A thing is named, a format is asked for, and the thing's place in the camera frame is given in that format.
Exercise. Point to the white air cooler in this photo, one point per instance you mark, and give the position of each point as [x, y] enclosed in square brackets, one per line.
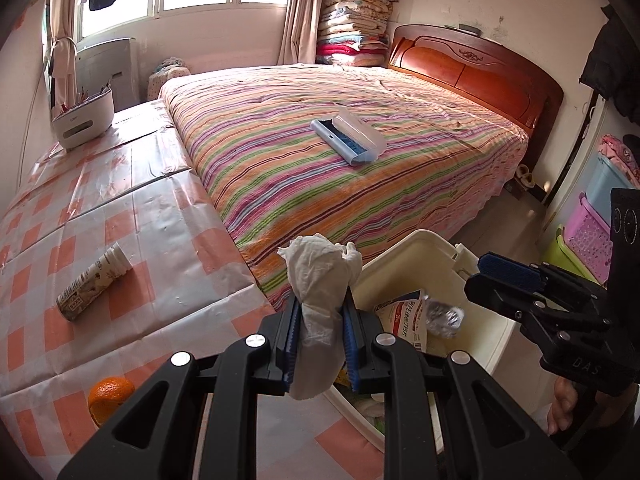
[115, 70]

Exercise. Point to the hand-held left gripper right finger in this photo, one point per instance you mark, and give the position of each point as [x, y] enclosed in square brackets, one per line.
[352, 345]

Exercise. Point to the small grey device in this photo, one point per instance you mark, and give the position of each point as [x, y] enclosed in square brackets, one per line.
[470, 28]

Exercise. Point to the striped bed blanket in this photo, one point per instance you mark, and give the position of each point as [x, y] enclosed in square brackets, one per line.
[280, 170]

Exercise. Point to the person's right hand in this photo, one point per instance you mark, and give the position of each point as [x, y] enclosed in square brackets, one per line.
[562, 405]

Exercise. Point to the pair of slippers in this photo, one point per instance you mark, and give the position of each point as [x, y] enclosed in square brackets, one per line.
[525, 177]

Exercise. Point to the blue storage box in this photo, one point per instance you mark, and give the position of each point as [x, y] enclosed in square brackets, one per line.
[607, 185]

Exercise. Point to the cream plastic bin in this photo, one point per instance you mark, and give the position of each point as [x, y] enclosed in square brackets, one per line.
[400, 270]

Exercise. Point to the printed tablet tube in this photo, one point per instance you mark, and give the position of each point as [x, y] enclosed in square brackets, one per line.
[92, 280]

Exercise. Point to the white blue bed brush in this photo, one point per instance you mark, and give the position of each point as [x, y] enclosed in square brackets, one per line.
[345, 135]

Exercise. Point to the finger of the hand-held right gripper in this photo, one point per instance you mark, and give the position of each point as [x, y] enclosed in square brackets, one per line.
[505, 267]
[492, 292]

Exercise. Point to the beige curtain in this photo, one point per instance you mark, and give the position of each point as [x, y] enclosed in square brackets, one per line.
[62, 5]
[300, 25]

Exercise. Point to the orange fruit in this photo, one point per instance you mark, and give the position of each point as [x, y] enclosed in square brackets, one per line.
[107, 395]

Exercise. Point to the white hanging cloth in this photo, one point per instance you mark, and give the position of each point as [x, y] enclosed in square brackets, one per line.
[62, 60]

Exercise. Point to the cloth covered stool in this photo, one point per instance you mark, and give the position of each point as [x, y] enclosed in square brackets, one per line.
[165, 77]

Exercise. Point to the dark hanging jacket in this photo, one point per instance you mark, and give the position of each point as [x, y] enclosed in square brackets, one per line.
[620, 60]

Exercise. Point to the white red medicine box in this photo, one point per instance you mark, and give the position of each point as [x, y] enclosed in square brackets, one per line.
[405, 315]

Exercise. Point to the pink plastic basket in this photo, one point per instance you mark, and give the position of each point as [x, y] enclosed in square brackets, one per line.
[587, 230]

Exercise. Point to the white tissue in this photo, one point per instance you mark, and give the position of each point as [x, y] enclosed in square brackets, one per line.
[320, 280]

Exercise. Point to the white desk organizer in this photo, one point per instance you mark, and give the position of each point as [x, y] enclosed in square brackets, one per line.
[82, 120]

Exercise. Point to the green plastic basket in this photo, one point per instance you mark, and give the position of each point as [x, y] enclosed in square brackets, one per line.
[565, 255]

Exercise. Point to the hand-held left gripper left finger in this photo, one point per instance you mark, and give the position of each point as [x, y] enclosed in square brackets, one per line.
[290, 340]

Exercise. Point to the wooden bed headboard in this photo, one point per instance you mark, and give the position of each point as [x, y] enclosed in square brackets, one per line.
[475, 70]

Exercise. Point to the stack of folded quilts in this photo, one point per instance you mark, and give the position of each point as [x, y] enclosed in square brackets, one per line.
[355, 20]

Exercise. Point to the pink folded clothes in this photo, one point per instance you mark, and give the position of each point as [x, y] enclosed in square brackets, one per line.
[620, 152]

